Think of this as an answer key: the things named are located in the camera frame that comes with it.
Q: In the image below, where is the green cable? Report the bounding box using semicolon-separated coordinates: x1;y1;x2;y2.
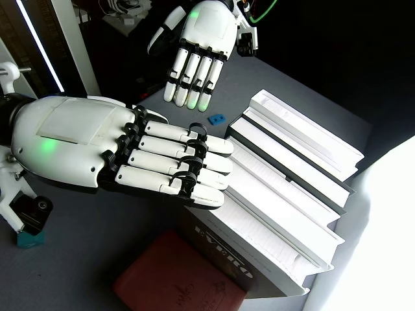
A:
249;0;279;24

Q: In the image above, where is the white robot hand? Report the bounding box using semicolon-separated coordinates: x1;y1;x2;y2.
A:
9;95;235;211
147;0;239;113

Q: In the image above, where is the grey table cloth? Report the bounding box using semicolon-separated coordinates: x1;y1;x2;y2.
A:
0;54;374;311

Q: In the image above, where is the red leather book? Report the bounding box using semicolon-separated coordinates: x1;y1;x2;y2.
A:
112;228;248;311

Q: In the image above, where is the teal cube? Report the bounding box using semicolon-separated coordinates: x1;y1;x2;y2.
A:
16;228;45;249

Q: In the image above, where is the white light strip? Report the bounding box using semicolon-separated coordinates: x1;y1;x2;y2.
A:
16;0;65;93

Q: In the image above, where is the white post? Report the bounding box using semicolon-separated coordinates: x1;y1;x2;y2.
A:
51;0;102;98

